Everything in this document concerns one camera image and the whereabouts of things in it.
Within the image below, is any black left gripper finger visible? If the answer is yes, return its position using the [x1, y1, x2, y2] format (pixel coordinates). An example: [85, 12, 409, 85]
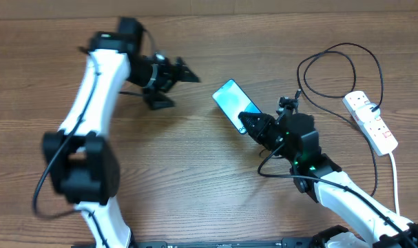
[175, 57, 200, 83]
[143, 92, 175, 110]

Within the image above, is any white power strip cord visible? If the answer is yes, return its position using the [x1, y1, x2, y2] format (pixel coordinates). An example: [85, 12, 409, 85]
[388, 152, 401, 216]

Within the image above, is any black USB charging cable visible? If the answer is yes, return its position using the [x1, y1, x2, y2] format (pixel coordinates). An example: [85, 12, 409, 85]
[291, 42, 384, 197]

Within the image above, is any white power strip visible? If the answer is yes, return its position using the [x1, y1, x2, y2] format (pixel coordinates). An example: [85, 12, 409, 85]
[342, 91, 398, 156]

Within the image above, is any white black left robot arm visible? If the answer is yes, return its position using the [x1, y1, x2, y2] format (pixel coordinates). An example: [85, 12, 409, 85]
[42, 17, 199, 247]

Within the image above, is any blue Galaxy smartphone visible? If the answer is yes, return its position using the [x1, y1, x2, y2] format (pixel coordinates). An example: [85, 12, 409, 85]
[212, 79, 261, 134]

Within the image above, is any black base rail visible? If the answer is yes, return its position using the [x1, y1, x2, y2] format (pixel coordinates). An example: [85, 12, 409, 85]
[70, 236, 316, 248]

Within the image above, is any white charger plug adapter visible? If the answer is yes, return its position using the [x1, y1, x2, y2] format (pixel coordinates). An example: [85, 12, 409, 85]
[353, 103, 381, 125]

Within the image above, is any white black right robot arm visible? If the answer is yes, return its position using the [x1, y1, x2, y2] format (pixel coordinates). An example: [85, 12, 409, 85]
[238, 98, 418, 247]

